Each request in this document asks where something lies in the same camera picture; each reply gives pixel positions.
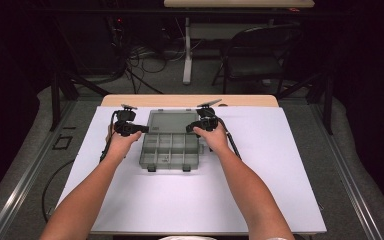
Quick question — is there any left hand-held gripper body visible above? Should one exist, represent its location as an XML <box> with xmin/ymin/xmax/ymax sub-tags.
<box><xmin>113</xmin><ymin>103</ymin><xmax>138</xmax><ymax>138</ymax></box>

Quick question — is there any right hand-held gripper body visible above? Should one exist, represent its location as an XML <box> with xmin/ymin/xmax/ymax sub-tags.
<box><xmin>196</xmin><ymin>98</ymin><xmax>223</xmax><ymax>133</ymax></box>

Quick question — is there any grey plastic compartment box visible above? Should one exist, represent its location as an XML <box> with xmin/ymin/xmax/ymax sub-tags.
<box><xmin>138</xmin><ymin>109</ymin><xmax>205</xmax><ymax>173</ymax></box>

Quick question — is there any person's right hand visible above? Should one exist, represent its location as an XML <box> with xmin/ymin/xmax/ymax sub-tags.
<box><xmin>192</xmin><ymin>122</ymin><xmax>231</xmax><ymax>155</ymax></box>

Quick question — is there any person's left hand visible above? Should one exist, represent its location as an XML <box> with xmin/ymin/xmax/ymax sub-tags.
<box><xmin>105</xmin><ymin>125</ymin><xmax>143</xmax><ymax>161</ymax></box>

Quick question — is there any white-legged desk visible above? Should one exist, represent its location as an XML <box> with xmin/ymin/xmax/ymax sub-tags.
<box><xmin>163</xmin><ymin>0</ymin><xmax>315</xmax><ymax>86</ymax></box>

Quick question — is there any black folding chair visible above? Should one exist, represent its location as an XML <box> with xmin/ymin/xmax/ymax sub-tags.
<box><xmin>211</xmin><ymin>24</ymin><xmax>303</xmax><ymax>96</ymax></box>

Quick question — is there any black metal stand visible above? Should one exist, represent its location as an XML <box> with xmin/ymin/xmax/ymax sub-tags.
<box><xmin>49</xmin><ymin>71</ymin><xmax>111</xmax><ymax>132</ymax></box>
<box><xmin>278</xmin><ymin>71</ymin><xmax>334</xmax><ymax>136</ymax></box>

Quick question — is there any white table cover sheet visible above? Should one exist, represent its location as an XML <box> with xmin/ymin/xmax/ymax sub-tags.
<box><xmin>46</xmin><ymin>105</ymin><xmax>328</xmax><ymax>234</ymax></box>

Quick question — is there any dark equipment cabinet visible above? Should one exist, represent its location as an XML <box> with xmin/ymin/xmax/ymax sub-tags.
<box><xmin>56</xmin><ymin>14</ymin><xmax>123</xmax><ymax>77</ymax></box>

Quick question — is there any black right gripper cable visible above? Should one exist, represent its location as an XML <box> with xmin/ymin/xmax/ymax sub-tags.
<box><xmin>209</xmin><ymin>109</ymin><xmax>243</xmax><ymax>161</ymax></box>

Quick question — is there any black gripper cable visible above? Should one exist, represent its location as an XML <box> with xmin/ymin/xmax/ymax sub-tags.
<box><xmin>41</xmin><ymin>110</ymin><xmax>118</xmax><ymax>224</ymax></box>
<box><xmin>209</xmin><ymin>109</ymin><xmax>243</xmax><ymax>161</ymax></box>

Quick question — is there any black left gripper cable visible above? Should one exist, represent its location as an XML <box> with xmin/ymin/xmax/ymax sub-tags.
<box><xmin>41</xmin><ymin>110</ymin><xmax>118</xmax><ymax>224</ymax></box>

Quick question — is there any tangle of floor cables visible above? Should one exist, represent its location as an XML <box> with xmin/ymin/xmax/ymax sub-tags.
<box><xmin>123</xmin><ymin>43</ymin><xmax>185</xmax><ymax>95</ymax></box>

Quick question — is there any aluminium floor rail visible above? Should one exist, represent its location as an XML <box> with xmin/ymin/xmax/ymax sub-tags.
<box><xmin>309</xmin><ymin>99</ymin><xmax>384</xmax><ymax>240</ymax></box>
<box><xmin>0</xmin><ymin>99</ymin><xmax>78</xmax><ymax>240</ymax></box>

